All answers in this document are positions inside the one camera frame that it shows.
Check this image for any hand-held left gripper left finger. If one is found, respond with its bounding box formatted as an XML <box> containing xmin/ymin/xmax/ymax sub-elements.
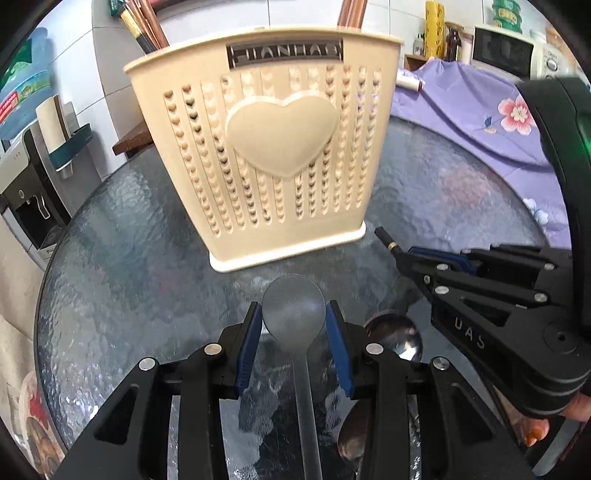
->
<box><xmin>60</xmin><ymin>301</ymin><xmax>264</xmax><ymax>480</ymax></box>

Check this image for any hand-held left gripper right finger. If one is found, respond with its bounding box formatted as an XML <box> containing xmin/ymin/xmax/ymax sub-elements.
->
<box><xmin>325</xmin><ymin>300</ymin><xmax>532</xmax><ymax>480</ymax></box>

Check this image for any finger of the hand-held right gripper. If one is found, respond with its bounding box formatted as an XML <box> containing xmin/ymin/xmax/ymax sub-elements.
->
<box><xmin>396</xmin><ymin>251</ymin><xmax>561</xmax><ymax>334</ymax></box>
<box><xmin>408</xmin><ymin>244</ymin><xmax>574</xmax><ymax>283</ymax></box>

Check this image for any translucent grey plastic spoon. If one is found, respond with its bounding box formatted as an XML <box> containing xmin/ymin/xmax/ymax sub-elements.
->
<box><xmin>261</xmin><ymin>273</ymin><xmax>327</xmax><ymax>480</ymax></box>

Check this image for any black chopstick with gold band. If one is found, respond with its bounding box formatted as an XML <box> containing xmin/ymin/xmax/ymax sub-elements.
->
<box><xmin>375</xmin><ymin>226</ymin><xmax>402</xmax><ymax>255</ymax></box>
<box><xmin>119</xmin><ymin>8</ymin><xmax>158</xmax><ymax>54</ymax></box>

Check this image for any beige plastic utensil holder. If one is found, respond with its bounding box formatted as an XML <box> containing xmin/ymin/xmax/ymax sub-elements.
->
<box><xmin>123</xmin><ymin>27</ymin><xmax>404</xmax><ymax>273</ymax></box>

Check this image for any brown chopstick pair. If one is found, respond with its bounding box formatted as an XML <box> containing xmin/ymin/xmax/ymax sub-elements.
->
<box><xmin>126</xmin><ymin>0</ymin><xmax>162</xmax><ymax>51</ymax></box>

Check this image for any person's right hand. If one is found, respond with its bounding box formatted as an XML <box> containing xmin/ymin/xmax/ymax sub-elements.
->
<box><xmin>517</xmin><ymin>395</ymin><xmax>591</xmax><ymax>448</ymax></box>

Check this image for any round metal spoon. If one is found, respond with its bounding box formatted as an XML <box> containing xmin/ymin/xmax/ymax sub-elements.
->
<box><xmin>364</xmin><ymin>311</ymin><xmax>424</xmax><ymax>363</ymax></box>

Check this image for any long metal spoon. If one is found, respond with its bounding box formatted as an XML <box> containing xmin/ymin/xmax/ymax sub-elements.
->
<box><xmin>336</xmin><ymin>405</ymin><xmax>371</xmax><ymax>480</ymax></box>

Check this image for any purple floral cloth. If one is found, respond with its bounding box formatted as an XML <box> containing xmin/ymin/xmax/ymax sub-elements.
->
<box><xmin>390</xmin><ymin>59</ymin><xmax>576</xmax><ymax>251</ymax></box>

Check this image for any brown glass bottle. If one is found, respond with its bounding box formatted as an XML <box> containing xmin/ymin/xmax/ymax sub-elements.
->
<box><xmin>444</xmin><ymin>25</ymin><xmax>463</xmax><ymax>61</ymax></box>

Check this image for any white microwave oven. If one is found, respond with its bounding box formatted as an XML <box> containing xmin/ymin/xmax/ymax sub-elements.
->
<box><xmin>471</xmin><ymin>25</ymin><xmax>562</xmax><ymax>82</ymax></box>

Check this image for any round fan with red print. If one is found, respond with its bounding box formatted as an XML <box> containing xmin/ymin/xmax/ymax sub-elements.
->
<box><xmin>19</xmin><ymin>370</ymin><xmax>71</xmax><ymax>479</ymax></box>

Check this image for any beige hanging cloth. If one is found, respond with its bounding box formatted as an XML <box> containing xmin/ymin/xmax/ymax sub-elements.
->
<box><xmin>0</xmin><ymin>222</ymin><xmax>51</xmax><ymax>416</ymax></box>

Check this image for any dark wooden counter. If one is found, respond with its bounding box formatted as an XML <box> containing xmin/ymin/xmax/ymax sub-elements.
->
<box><xmin>113</xmin><ymin>124</ymin><xmax>158</xmax><ymax>158</ymax></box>

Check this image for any stack of green containers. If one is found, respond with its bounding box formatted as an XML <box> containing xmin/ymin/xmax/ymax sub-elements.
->
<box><xmin>491</xmin><ymin>0</ymin><xmax>523</xmax><ymax>36</ymax></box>

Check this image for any grey water dispenser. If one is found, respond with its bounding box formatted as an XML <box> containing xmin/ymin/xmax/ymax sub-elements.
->
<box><xmin>0</xmin><ymin>128</ymin><xmax>78</xmax><ymax>274</ymax></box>

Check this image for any white paper cup tube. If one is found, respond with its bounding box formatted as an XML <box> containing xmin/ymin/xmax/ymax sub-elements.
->
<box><xmin>36</xmin><ymin>95</ymin><xmax>66</xmax><ymax>154</ymax></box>

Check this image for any blue water bottle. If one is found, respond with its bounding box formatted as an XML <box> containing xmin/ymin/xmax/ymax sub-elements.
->
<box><xmin>0</xmin><ymin>27</ymin><xmax>50</xmax><ymax>140</ymax></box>

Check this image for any teal plastic wall holder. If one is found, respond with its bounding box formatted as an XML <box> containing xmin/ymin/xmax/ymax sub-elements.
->
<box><xmin>48</xmin><ymin>122</ymin><xmax>98</xmax><ymax>172</ymax></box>

